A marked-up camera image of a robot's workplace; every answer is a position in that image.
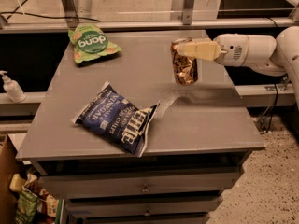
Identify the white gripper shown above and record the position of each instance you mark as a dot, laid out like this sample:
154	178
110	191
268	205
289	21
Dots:
232	50

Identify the orange soda can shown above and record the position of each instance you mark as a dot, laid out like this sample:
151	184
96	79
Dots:
185	68

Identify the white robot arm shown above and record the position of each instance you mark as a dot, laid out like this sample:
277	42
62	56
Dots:
263	54

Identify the grey drawer cabinet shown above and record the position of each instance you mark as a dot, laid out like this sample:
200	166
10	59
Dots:
198	139

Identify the blue kettle chips bag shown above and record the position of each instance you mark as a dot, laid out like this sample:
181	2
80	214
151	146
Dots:
115	118

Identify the white pump bottle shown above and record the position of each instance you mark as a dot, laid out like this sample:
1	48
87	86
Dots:
12	88

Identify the green snack bag in box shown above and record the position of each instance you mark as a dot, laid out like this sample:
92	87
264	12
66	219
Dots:
26	208

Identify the brown cardboard box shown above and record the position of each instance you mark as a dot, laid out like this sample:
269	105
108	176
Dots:
8	167

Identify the metal frame rail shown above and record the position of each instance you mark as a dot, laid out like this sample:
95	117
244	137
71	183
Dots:
22	28

